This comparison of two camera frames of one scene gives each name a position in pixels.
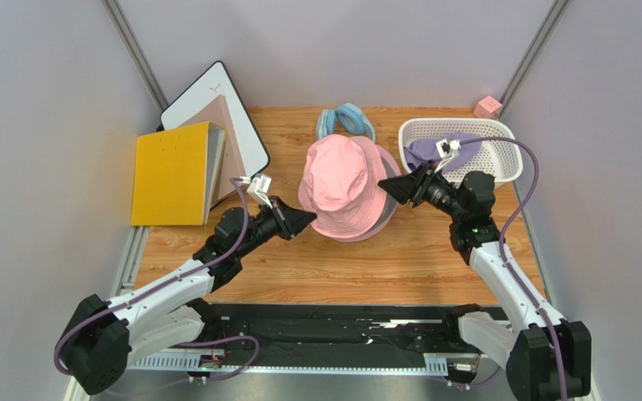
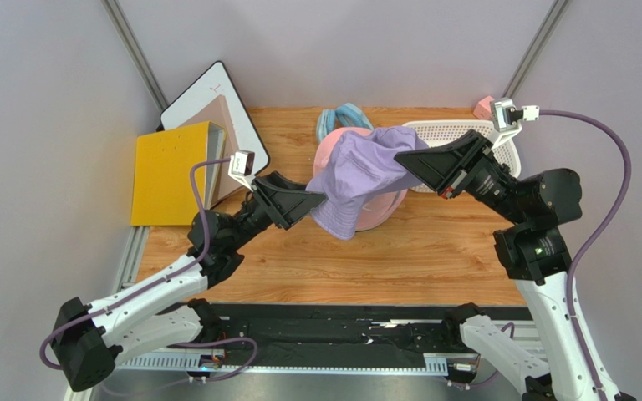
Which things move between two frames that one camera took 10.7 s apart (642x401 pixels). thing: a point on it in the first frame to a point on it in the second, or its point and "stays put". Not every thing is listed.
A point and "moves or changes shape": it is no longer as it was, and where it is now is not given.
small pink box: (488, 107) stays put
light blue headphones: (349, 116) stays put
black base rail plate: (340, 327) stays put
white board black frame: (214, 81) stays put
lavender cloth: (425, 150) moves or changes shape
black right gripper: (419, 185) to (466, 169)
